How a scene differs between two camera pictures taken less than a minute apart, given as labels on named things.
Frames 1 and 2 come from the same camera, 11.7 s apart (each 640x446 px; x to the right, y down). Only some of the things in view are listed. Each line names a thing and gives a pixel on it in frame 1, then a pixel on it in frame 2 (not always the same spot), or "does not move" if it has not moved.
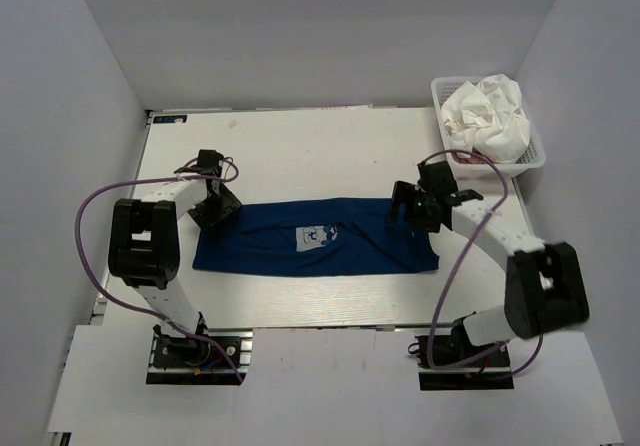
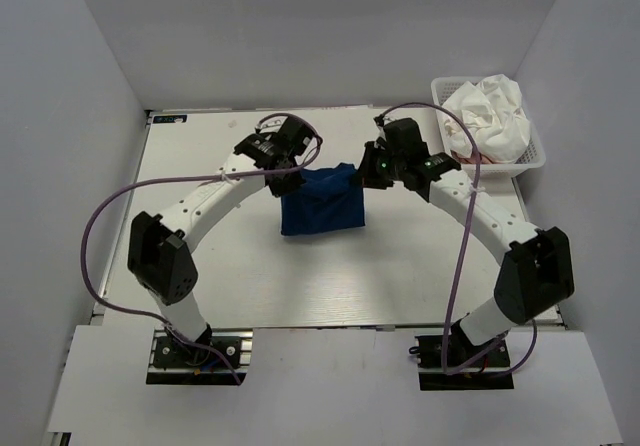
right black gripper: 405,193 -> 365,172
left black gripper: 230,204 -> 285,188
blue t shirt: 313,237 -> 329,199
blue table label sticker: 169,118 does not move
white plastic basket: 532,158 does not move
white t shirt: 488,116 does not move
